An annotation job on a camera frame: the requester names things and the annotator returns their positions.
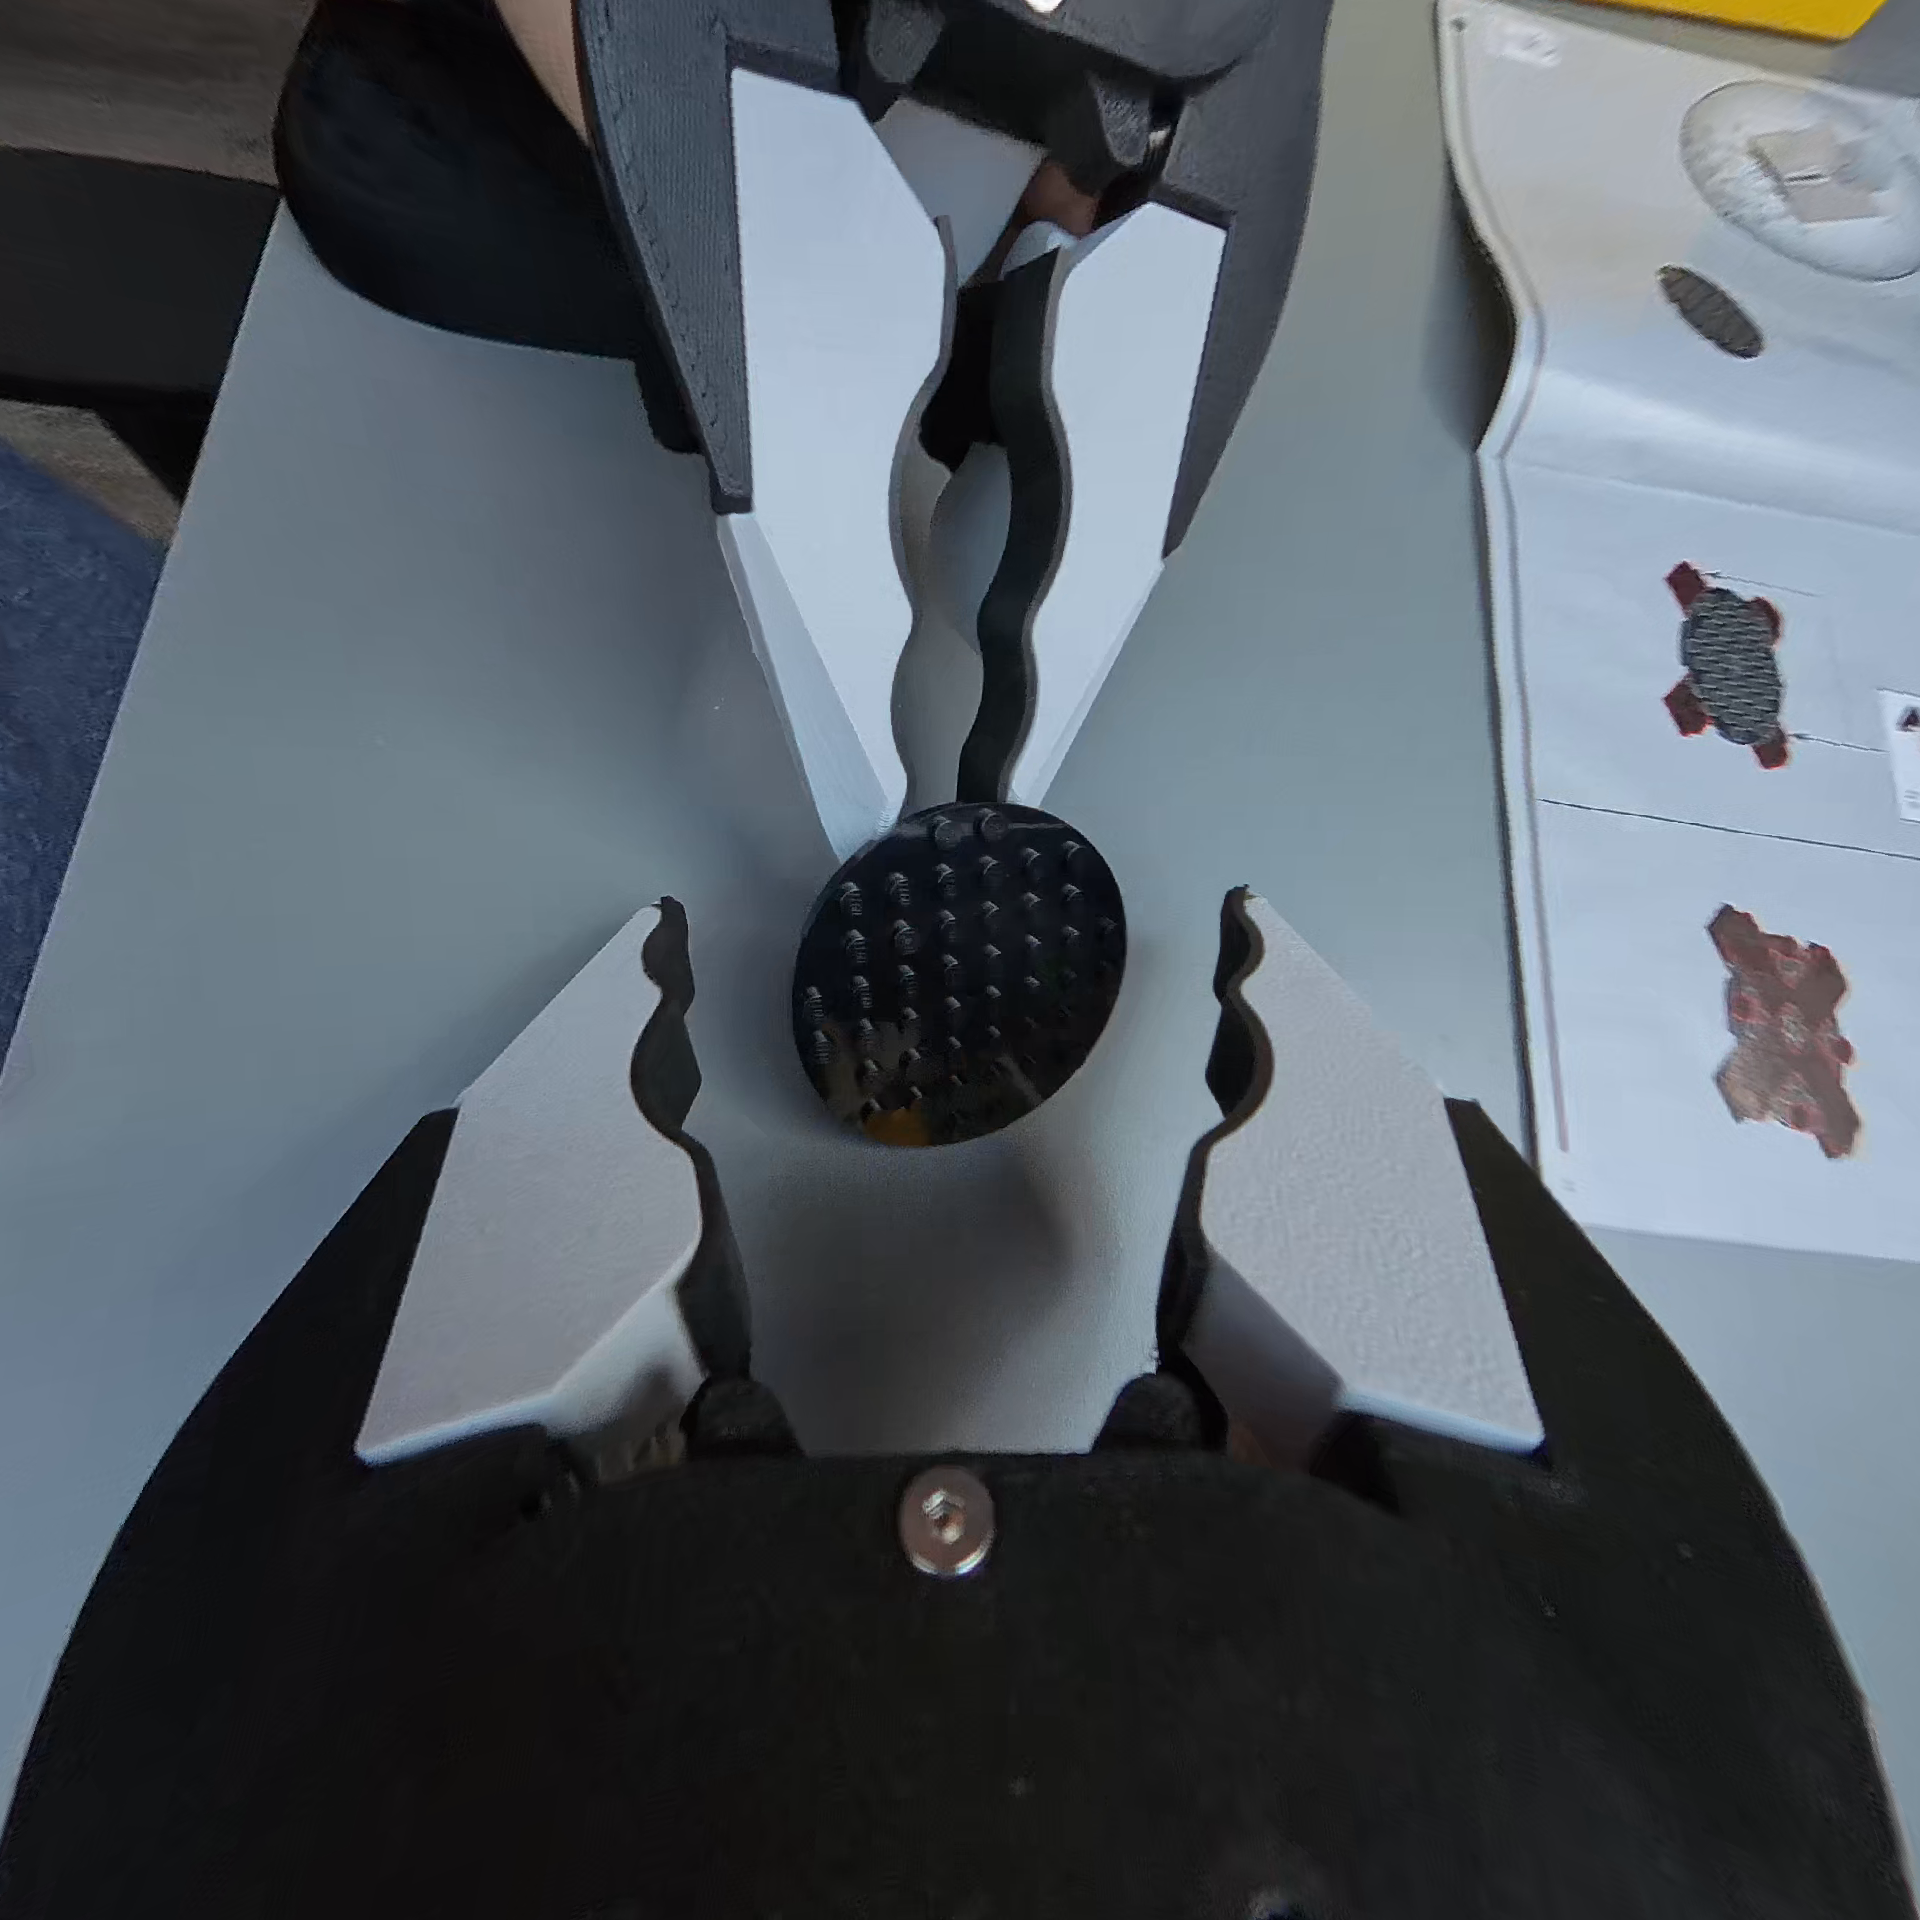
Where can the white instruction booklet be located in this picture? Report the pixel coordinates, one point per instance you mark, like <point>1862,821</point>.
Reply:
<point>1651,901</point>

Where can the person's navy shirt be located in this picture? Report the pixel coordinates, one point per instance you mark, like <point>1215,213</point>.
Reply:
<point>59,675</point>

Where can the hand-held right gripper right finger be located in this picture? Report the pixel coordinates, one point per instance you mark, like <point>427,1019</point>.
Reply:
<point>1349,1201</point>

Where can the black round studded plate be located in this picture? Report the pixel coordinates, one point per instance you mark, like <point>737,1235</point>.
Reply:
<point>961,974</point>

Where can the grey desk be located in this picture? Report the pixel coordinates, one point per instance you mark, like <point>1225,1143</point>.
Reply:
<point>452,675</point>

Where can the yellow plastic bin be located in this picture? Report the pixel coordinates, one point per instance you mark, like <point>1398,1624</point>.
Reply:
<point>1724,16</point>

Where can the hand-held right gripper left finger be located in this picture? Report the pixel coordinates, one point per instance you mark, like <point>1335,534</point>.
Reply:
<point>555,1230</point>

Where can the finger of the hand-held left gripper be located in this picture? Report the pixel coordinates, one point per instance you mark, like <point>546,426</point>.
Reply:
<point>1142,419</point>
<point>811,452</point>

